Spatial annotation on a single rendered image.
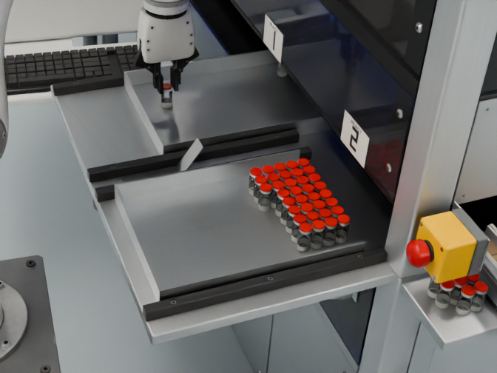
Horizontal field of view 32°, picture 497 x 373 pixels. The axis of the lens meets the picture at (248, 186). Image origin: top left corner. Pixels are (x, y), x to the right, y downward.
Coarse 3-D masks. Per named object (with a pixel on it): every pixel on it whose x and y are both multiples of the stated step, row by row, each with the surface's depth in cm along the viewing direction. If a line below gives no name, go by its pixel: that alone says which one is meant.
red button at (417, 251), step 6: (414, 240) 125; (420, 240) 125; (408, 246) 125; (414, 246) 124; (420, 246) 124; (426, 246) 124; (408, 252) 125; (414, 252) 124; (420, 252) 124; (426, 252) 124; (408, 258) 126; (414, 258) 124; (420, 258) 124; (426, 258) 124; (414, 264) 125; (420, 264) 124; (426, 264) 125
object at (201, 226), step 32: (256, 160) 154; (288, 160) 157; (128, 192) 148; (160, 192) 151; (192, 192) 151; (224, 192) 152; (128, 224) 141; (160, 224) 144; (192, 224) 145; (224, 224) 145; (256, 224) 146; (160, 256) 138; (192, 256) 139; (224, 256) 139; (256, 256) 140; (288, 256) 140; (320, 256) 137; (160, 288) 128; (192, 288) 130
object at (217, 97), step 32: (192, 64) 179; (224, 64) 182; (256, 64) 185; (160, 96) 174; (192, 96) 174; (224, 96) 175; (256, 96) 176; (288, 96) 176; (160, 128) 165; (192, 128) 166; (224, 128) 167; (256, 128) 161; (288, 128) 164; (320, 128) 167
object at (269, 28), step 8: (272, 24) 165; (264, 32) 170; (272, 32) 166; (280, 32) 163; (264, 40) 171; (272, 40) 167; (280, 40) 163; (272, 48) 168; (280, 48) 164; (280, 56) 165
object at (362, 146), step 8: (344, 120) 144; (352, 120) 142; (344, 128) 145; (360, 128) 140; (344, 136) 146; (360, 136) 140; (352, 144) 143; (360, 144) 141; (352, 152) 144; (360, 152) 141; (360, 160) 142
